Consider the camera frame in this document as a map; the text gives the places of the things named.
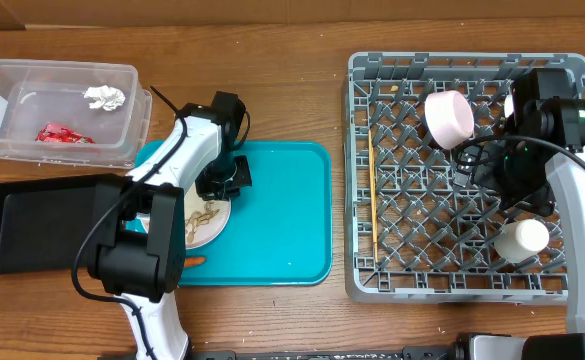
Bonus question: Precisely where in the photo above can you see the black plastic bin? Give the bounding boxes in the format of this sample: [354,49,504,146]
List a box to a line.
[0,174,120,275]

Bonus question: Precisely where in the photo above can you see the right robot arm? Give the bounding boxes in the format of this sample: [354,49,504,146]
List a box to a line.
[449,68,585,359]

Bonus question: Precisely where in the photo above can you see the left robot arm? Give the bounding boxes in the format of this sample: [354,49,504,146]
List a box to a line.
[71,91,252,359]

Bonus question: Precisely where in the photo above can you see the pink-white bowl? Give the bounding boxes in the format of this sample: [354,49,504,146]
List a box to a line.
[424,90,474,150]

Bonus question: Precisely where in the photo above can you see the orange carrot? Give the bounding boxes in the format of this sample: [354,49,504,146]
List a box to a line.
[184,256,206,268]

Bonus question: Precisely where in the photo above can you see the teal serving tray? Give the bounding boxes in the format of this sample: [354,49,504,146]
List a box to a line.
[124,140,334,287]

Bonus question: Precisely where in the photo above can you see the grey dish rack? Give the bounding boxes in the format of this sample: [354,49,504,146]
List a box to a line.
[344,51,585,305]

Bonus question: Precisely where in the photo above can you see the white bowl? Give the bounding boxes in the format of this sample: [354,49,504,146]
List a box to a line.
[503,94,514,118]

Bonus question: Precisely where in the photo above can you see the white cup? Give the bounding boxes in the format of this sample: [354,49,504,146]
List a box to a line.
[493,219,550,264]

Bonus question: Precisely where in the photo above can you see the clear plastic bin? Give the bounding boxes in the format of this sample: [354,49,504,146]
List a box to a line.
[0,59,152,169]

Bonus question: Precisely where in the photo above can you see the red snack wrapper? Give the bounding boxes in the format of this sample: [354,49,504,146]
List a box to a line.
[35,123,94,144]

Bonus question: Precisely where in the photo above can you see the white round plate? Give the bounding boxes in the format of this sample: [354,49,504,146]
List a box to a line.
[136,182,233,250]

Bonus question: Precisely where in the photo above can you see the white tissue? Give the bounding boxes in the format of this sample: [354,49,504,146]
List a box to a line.
[83,85,126,111]

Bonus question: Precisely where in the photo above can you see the peanut shells pile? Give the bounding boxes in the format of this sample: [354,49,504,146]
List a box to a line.
[185,201,219,244]

